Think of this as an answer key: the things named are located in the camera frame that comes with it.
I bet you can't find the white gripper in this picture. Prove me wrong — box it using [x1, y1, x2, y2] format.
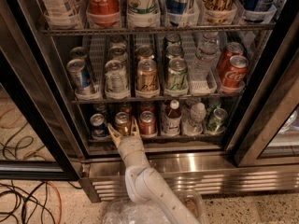
[107, 117, 145, 161]

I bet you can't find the orange gold can bottom shelf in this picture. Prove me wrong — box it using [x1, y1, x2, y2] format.
[115, 112, 131, 136]

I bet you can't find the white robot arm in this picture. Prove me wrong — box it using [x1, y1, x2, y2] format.
[107, 118, 200, 224]

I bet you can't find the red can bottom shelf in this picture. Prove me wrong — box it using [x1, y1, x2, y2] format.
[139, 111, 156, 135]

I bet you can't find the blue pepsi can bottom shelf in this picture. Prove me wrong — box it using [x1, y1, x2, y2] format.
[90, 113, 108, 139]

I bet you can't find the gold can middle shelf front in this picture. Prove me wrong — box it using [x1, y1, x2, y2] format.
[136, 59, 158, 92]

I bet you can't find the silver can middle shelf front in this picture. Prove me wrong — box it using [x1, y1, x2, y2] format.
[105, 60, 128, 93]

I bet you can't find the silver can shelf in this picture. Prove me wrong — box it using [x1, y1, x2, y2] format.
[105, 60, 128, 93]
[108, 46, 128, 64]

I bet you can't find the clear water bottle bottom shelf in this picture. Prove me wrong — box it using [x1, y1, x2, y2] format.
[183, 103, 206, 136]

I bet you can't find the blue can middle shelf front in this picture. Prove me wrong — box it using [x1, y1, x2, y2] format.
[66, 59, 95, 95]

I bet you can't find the green can middle shelf front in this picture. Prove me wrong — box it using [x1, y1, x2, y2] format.
[165, 58, 188, 91]

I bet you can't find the green can shelf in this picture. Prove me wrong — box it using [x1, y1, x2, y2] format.
[206, 108, 228, 133]
[165, 45, 184, 62]
[165, 58, 188, 91]

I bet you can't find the left glass fridge door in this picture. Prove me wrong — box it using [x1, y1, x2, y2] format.
[0, 45, 78, 181]

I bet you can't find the glass fridge door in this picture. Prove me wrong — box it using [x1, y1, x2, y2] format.
[234, 49, 299, 168]
[0, 45, 78, 181]

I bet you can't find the green can bottom shelf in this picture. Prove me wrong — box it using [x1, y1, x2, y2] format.
[206, 108, 228, 133]

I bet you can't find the blue can middle shelf rear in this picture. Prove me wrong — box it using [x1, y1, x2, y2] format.
[70, 47, 93, 69]

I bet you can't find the stainless steel fridge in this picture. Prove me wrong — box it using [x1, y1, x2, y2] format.
[0, 0, 299, 203]

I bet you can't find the water bottle middle shelf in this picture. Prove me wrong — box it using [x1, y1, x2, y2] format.
[193, 32, 220, 80]

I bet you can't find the red coca-cola can front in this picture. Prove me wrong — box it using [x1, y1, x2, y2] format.
[221, 55, 249, 88]

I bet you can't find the red coca-cola can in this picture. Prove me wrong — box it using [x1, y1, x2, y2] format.
[221, 55, 249, 88]
[217, 42, 244, 75]

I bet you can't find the coca-cola bottle top shelf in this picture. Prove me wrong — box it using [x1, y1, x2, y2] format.
[88, 0, 120, 27]

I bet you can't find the green white bottle top shelf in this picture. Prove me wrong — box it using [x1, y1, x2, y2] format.
[127, 0, 157, 27]

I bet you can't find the red coca-cola can rear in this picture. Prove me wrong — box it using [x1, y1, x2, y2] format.
[217, 42, 244, 75]

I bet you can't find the white label bottle top shelf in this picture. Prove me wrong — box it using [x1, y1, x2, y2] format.
[42, 0, 83, 30]

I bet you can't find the right glass fridge door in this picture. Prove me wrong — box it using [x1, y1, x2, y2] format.
[234, 49, 299, 168]

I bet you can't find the dark blue bottle top shelf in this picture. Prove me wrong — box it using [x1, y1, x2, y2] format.
[239, 0, 275, 23]

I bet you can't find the brown juice bottle white cap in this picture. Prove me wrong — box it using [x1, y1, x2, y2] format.
[163, 100, 181, 136]

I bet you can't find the clear plastic bag bin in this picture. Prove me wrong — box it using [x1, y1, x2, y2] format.
[102, 190, 209, 224]

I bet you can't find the orange floor cable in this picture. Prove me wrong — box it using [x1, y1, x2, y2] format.
[46, 180, 64, 224]

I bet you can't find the black floor cable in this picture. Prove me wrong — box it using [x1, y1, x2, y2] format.
[0, 180, 82, 224]

